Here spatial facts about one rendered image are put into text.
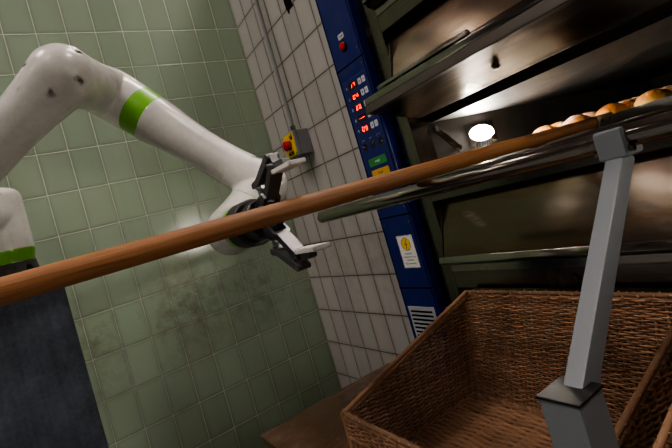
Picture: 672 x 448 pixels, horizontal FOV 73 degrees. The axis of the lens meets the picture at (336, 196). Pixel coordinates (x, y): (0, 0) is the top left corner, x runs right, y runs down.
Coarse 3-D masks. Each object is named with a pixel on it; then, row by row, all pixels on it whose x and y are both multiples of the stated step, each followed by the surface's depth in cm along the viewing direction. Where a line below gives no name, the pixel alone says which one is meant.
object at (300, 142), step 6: (294, 132) 176; (300, 132) 177; (306, 132) 179; (282, 138) 183; (288, 138) 179; (294, 138) 176; (300, 138) 177; (306, 138) 178; (294, 144) 176; (300, 144) 176; (306, 144) 178; (294, 150) 177; (300, 150) 176; (306, 150) 177; (312, 150) 179; (288, 156) 182; (294, 156) 179; (300, 156) 182
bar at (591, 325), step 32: (608, 128) 54; (640, 128) 50; (512, 160) 65; (544, 160) 61; (608, 160) 53; (416, 192) 82; (608, 192) 51; (608, 224) 48; (608, 256) 47; (608, 288) 46; (576, 320) 45; (608, 320) 45; (576, 352) 43; (576, 384) 42; (544, 416) 42; (576, 416) 39; (608, 416) 41
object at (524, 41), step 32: (544, 0) 79; (576, 0) 75; (608, 0) 77; (640, 0) 78; (512, 32) 84; (544, 32) 86; (576, 32) 88; (448, 64) 98; (480, 64) 98; (512, 64) 101; (384, 96) 117; (416, 96) 114; (448, 96) 118
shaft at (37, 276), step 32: (576, 128) 112; (448, 160) 86; (480, 160) 91; (320, 192) 70; (352, 192) 73; (224, 224) 61; (256, 224) 63; (96, 256) 52; (128, 256) 54; (160, 256) 56; (0, 288) 47; (32, 288) 48
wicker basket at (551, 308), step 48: (432, 336) 117; (480, 336) 120; (624, 336) 89; (384, 384) 108; (432, 384) 114; (480, 384) 119; (528, 384) 107; (624, 384) 89; (384, 432) 87; (432, 432) 108; (480, 432) 103; (528, 432) 98; (624, 432) 62
